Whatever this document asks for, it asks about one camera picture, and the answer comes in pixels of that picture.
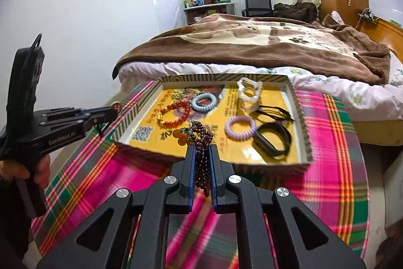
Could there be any black cord pendant necklace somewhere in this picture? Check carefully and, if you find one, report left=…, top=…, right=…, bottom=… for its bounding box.
left=254, top=104, right=295, bottom=125

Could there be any black wristband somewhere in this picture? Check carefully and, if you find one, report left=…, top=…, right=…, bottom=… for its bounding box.
left=253, top=122, right=292, bottom=158

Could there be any light blue spiral hair tie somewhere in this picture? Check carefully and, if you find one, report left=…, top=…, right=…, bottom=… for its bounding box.
left=191, top=92, right=219, bottom=114

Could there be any striped cardboard tray yellow inside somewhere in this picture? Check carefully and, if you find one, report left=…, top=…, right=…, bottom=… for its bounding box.
left=112, top=74, right=314, bottom=173

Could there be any bed with white sheet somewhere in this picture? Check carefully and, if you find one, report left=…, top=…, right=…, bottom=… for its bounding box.
left=116, top=48, right=402, bottom=146

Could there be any grey drawer cabinet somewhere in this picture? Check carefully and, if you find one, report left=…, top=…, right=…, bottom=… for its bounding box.
left=383, top=154, right=402, bottom=234

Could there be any round charm keychain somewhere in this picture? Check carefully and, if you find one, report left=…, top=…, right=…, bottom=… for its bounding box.
left=111, top=101, right=123, bottom=114

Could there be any person's left hand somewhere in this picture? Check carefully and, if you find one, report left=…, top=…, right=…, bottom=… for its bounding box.
left=0, top=154, right=51, bottom=189

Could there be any dark red bead necklace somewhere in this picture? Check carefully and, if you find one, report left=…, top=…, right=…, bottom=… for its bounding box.
left=172, top=120, right=215, bottom=197

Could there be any brown fleece blanket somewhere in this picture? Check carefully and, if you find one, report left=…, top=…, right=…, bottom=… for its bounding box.
left=112, top=14, right=390, bottom=85

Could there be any wooden headboard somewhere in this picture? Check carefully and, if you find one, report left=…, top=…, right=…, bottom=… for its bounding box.
left=359, top=18, right=403, bottom=62

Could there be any pink plaid tablecloth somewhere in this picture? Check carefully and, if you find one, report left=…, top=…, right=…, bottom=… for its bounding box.
left=32, top=91, right=370, bottom=268

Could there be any purple spiral hair tie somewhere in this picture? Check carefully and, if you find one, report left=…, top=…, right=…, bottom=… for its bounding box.
left=224, top=115, right=258, bottom=142

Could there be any cluttered desk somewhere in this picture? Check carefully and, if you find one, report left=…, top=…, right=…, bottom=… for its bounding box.
left=184, top=0, right=235, bottom=25

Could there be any black office chair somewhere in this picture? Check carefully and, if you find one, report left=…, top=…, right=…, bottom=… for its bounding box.
left=241, top=0, right=273, bottom=18

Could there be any red bead bracelet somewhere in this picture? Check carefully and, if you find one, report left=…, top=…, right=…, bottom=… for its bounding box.
left=156, top=100, right=192, bottom=129

